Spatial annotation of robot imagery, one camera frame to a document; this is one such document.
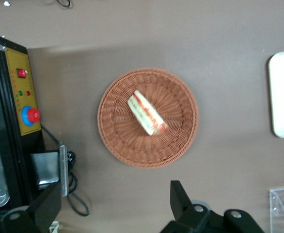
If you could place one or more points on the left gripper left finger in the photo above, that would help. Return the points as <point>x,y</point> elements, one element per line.
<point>46,208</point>

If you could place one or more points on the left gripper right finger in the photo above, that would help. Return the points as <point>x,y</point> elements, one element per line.
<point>180,206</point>

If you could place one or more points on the sandwich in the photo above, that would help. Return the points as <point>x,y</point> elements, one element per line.
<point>146,112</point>

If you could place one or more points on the round brown wicker basket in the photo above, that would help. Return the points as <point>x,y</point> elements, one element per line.
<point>122,136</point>

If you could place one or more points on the black sealing machine yellow panel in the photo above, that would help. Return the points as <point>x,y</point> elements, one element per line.
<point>13,150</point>

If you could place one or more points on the clear acrylic bottle rack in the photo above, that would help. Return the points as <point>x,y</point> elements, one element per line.
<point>281,213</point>

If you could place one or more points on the small white scrap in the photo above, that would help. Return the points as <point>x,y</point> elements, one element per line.
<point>6,3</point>

